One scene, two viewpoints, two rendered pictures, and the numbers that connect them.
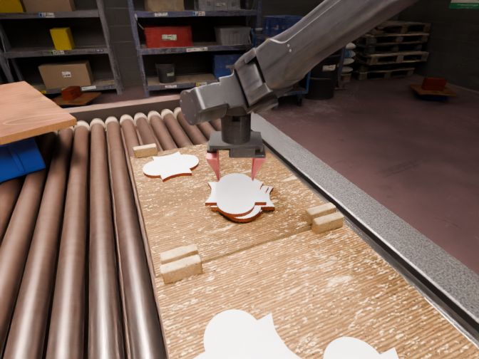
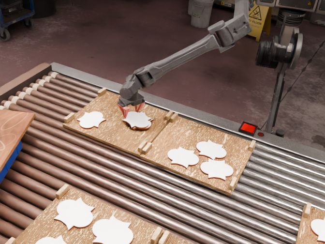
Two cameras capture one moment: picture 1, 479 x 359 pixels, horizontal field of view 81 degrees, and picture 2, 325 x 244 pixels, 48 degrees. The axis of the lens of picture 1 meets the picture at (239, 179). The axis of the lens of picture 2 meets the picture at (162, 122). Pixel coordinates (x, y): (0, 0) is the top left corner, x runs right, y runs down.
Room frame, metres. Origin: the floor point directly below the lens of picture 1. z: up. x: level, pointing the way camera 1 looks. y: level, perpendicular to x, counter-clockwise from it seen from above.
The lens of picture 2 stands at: (-0.63, 0.86, 1.99)
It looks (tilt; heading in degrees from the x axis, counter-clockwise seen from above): 37 degrees down; 317
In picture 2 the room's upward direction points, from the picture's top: 5 degrees clockwise
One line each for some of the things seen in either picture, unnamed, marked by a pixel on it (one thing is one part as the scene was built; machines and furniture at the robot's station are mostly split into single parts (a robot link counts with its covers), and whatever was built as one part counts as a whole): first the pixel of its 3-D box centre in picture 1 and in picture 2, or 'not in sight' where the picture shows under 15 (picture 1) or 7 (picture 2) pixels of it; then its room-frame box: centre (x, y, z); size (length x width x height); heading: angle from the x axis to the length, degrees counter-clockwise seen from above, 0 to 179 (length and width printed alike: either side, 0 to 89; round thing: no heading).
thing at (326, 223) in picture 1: (328, 222); (174, 117); (0.38, -0.16, 0.95); 0.06 x 0.02 x 0.03; 112
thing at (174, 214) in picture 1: (218, 184); (120, 120); (0.54, 0.05, 0.93); 0.41 x 0.35 x 0.02; 23
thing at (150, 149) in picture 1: (145, 151); (69, 117); (0.66, 0.25, 0.95); 0.06 x 0.02 x 0.03; 113
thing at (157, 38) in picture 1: (167, 35); not in sight; (4.65, 1.06, 0.78); 0.66 x 0.45 x 0.28; 107
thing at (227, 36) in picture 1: (232, 35); not in sight; (4.91, 0.12, 0.76); 0.50 x 0.36 x 0.24; 113
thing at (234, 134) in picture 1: (235, 129); (131, 94); (0.51, 0.01, 1.08); 0.10 x 0.07 x 0.07; 91
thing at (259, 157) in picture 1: (246, 161); (134, 105); (0.51, -0.01, 1.01); 0.07 x 0.07 x 0.09; 1
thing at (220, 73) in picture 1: (227, 64); not in sight; (4.93, 0.19, 0.32); 0.50 x 0.41 x 0.37; 103
